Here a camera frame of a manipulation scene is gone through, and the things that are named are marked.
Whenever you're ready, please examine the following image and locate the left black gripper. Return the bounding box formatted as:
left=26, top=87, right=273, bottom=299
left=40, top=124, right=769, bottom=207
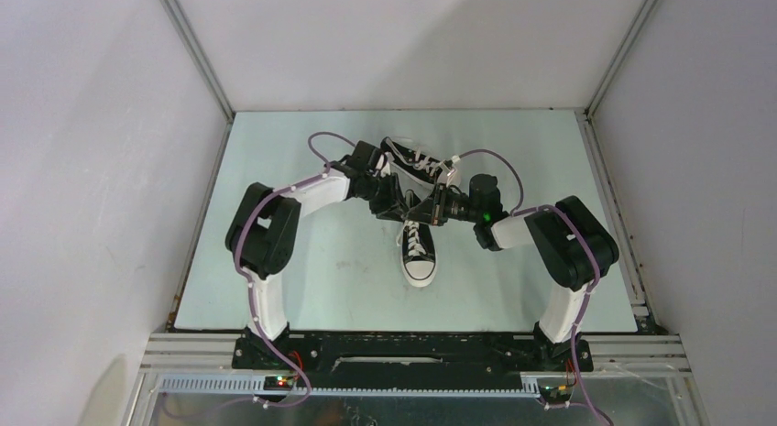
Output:
left=360, top=172, right=409, bottom=223

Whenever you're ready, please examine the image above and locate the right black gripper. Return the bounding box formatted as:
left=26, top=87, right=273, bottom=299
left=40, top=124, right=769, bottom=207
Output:
left=404, top=182, right=483, bottom=226

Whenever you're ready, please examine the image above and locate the black canvas sneaker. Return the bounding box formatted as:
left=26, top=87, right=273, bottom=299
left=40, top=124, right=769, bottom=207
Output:
left=397, top=220, right=437, bottom=289
left=379, top=137, right=443, bottom=188

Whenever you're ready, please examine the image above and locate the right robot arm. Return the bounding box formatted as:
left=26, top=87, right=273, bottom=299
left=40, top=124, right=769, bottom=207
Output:
left=407, top=174, right=619, bottom=369

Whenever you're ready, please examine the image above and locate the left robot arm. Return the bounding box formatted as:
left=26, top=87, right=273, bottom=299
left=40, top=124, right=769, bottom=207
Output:
left=225, top=141, right=408, bottom=368

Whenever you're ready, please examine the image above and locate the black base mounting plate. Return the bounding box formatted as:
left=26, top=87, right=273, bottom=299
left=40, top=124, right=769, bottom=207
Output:
left=231, top=329, right=594, bottom=389

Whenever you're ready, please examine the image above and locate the right controller board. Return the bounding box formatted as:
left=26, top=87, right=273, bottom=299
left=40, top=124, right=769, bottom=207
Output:
left=540, top=384, right=575, bottom=407

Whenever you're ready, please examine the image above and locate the controller board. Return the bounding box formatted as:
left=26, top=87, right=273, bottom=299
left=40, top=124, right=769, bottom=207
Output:
left=262, top=376, right=296, bottom=392
left=540, top=384, right=575, bottom=407

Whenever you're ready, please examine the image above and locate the left controller board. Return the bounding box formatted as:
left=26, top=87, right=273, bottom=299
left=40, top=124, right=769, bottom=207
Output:
left=262, top=376, right=296, bottom=392

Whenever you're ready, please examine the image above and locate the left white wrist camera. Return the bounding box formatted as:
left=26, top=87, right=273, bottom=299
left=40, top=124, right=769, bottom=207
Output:
left=376, top=153, right=391, bottom=178

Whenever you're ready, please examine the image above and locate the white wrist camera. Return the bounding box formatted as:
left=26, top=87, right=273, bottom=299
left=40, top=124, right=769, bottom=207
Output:
left=376, top=153, right=391, bottom=178
left=436, top=155, right=461, bottom=187

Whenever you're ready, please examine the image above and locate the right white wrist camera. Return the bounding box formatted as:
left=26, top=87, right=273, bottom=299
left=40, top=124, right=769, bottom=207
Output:
left=436, top=155, right=461, bottom=187

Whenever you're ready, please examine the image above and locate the aluminium frame rail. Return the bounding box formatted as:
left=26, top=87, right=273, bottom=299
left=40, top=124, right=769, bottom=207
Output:
left=583, top=333, right=692, bottom=377

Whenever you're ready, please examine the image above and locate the grey slotted cable duct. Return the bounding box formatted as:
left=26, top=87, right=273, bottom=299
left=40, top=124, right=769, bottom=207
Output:
left=158, top=374, right=541, bottom=399

